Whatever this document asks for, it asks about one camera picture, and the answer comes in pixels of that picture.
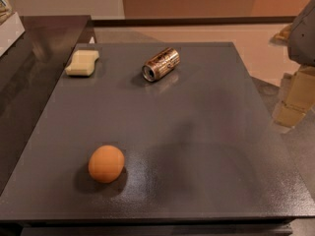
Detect orange fruit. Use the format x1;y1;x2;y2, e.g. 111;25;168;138
88;146;125;183

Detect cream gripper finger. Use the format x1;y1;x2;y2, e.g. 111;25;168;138
273;66;315;128
273;25;291;42

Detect pale yellow sponge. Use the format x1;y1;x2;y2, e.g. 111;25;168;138
65;50;99;77

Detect white box on counter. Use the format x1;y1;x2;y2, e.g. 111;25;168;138
0;13;25;57

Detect dark side counter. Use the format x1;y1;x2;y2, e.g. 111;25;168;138
0;15;95;194

